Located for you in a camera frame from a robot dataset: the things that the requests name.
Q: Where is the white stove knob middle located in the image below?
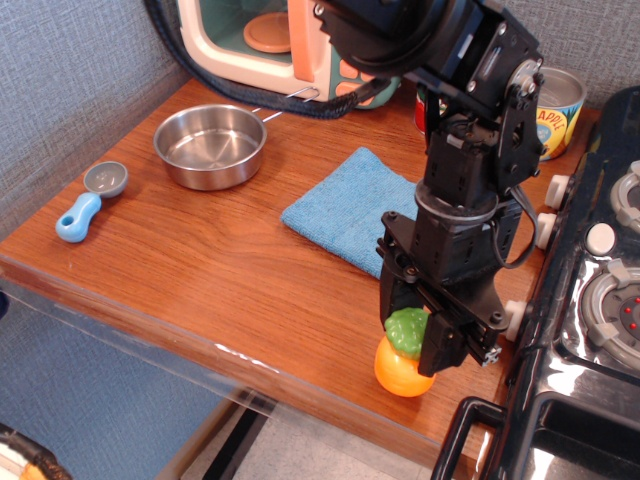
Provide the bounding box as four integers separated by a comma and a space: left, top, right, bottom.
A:
535, 213, 557, 250

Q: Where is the pineapple slices can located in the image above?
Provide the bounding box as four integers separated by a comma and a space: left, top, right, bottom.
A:
536, 67, 587, 161

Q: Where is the small steel pot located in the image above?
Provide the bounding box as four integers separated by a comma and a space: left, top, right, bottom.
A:
152, 85, 321, 192

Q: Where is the white stove knob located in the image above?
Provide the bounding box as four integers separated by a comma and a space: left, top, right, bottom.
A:
535, 213, 557, 250
544, 175, 571, 210
504, 300, 528, 342

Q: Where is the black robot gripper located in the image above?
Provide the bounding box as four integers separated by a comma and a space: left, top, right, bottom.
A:
377, 199, 522, 377

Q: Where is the blue grey measuring scoop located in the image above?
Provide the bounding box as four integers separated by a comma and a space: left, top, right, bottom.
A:
55, 161, 129, 243

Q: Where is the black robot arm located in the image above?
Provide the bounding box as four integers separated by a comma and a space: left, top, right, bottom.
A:
315, 1, 543, 377

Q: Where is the white stove knob top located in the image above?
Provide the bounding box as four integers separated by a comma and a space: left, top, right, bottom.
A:
544, 175, 571, 210

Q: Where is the tomato sauce can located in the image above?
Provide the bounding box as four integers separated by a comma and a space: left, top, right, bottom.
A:
414, 84, 447, 138

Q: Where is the toy microwave teal and cream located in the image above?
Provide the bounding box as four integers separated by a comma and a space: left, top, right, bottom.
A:
177, 0, 373, 102

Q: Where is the black toy stove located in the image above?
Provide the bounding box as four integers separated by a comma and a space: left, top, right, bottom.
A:
432, 87, 639, 479

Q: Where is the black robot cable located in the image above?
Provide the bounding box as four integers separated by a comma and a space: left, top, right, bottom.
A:
143, 0, 396, 121

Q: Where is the white stove knob bottom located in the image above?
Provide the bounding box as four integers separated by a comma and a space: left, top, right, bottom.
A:
504, 300, 528, 342

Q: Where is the folded blue cloth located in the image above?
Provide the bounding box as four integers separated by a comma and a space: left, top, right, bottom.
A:
281, 147, 417, 279

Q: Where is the orange black object bottom left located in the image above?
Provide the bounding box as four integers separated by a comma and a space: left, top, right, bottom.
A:
1, 424, 72, 480

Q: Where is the orange toy pineapple green top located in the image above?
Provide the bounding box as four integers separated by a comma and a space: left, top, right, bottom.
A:
374, 307, 435, 398

